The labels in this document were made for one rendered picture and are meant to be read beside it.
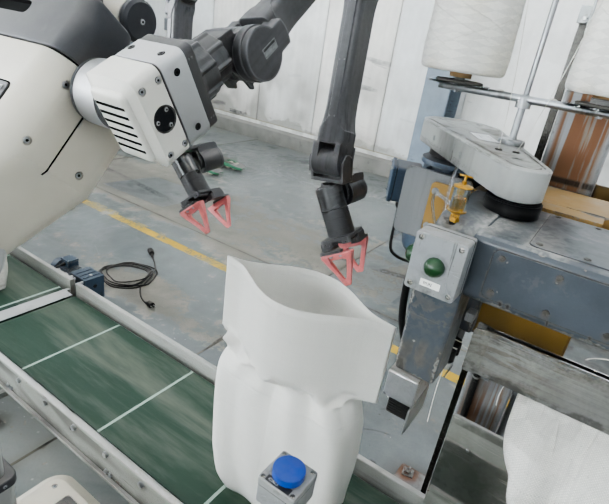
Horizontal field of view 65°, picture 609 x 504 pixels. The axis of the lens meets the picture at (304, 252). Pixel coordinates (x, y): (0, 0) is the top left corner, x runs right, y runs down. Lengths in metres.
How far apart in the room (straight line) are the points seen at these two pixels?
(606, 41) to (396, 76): 5.50
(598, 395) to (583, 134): 0.53
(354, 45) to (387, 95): 5.45
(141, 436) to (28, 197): 1.02
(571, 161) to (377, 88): 5.41
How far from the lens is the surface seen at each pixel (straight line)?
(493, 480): 1.41
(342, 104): 0.97
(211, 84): 0.70
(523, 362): 0.96
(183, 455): 1.59
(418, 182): 1.16
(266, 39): 0.76
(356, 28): 1.00
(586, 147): 1.18
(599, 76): 0.95
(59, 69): 0.75
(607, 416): 0.98
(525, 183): 0.82
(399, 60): 6.39
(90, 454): 1.72
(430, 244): 0.70
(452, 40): 0.99
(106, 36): 0.78
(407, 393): 0.86
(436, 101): 5.72
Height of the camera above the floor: 1.56
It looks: 24 degrees down
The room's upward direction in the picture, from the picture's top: 9 degrees clockwise
